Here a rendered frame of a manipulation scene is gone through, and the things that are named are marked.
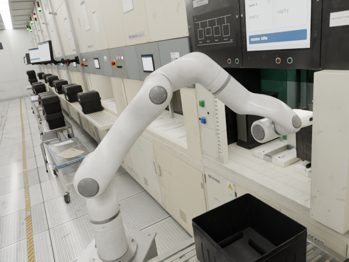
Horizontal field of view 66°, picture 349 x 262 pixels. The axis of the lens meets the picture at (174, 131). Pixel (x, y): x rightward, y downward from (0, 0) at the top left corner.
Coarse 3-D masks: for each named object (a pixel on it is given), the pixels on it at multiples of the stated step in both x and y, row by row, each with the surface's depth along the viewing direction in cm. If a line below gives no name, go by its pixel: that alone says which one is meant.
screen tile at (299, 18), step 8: (280, 0) 91; (288, 0) 89; (296, 0) 87; (304, 0) 84; (304, 8) 85; (280, 16) 93; (288, 16) 90; (296, 16) 88; (304, 16) 86; (280, 24) 94; (288, 24) 91; (296, 24) 89; (304, 24) 86
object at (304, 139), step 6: (306, 126) 119; (312, 126) 117; (300, 132) 123; (306, 132) 120; (300, 138) 124; (306, 138) 121; (300, 144) 126; (306, 144) 122; (300, 150) 127; (306, 150) 124; (300, 156) 128; (306, 156) 125
